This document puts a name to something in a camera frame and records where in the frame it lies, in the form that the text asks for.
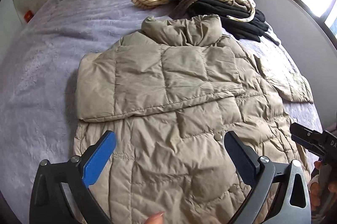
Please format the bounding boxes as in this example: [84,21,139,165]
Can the black folded clothes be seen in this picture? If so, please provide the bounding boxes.
[184,0,270,43]

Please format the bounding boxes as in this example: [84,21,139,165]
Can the beige quilted puffer jacket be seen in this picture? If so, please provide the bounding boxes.
[74,15,310,223]

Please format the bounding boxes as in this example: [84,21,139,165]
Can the person's right hand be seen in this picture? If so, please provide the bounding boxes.
[308,160,337,212]

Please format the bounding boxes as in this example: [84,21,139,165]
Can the grey padded side panel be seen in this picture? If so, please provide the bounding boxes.
[255,0,336,129]

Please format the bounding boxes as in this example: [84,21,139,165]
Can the person's left hand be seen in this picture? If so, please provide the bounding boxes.
[144,211,164,224]

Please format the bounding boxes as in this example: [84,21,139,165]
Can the red small box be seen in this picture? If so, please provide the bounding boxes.
[23,10,34,23]

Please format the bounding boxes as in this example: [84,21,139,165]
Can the lavender embossed bedspread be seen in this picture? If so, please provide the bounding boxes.
[0,0,324,224]

